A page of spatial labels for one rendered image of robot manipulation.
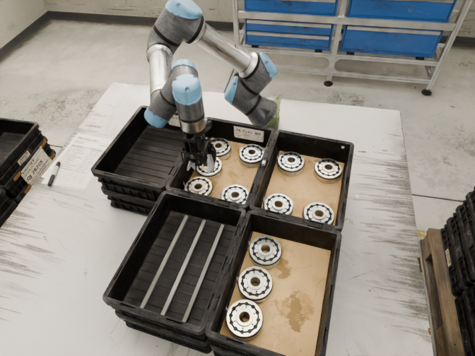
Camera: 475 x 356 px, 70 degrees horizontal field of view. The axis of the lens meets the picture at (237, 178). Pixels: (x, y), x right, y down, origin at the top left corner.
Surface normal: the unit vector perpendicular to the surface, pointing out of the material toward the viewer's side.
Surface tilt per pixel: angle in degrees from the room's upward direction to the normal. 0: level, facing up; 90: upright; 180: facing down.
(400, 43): 90
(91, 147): 0
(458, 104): 0
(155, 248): 0
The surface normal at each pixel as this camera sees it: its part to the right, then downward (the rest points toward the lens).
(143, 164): -0.04, -0.65
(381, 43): -0.21, 0.75
